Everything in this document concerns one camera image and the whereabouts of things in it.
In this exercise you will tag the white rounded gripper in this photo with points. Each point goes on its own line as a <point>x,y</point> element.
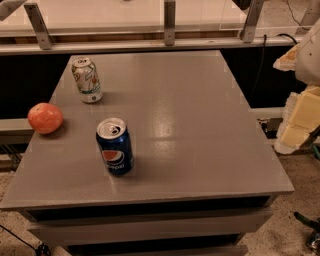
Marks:
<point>309,63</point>

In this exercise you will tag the blue pepsi can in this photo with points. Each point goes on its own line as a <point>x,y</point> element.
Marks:
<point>114,142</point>

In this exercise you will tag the white green soda can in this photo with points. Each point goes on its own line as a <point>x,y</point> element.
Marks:
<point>87,80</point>

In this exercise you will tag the red apple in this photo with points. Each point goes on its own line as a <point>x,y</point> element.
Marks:
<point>45,118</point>

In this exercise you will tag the grey drawer cabinet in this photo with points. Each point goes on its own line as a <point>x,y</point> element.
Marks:
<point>203,171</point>

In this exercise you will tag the metal glass railing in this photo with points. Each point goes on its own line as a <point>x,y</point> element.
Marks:
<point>64,26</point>

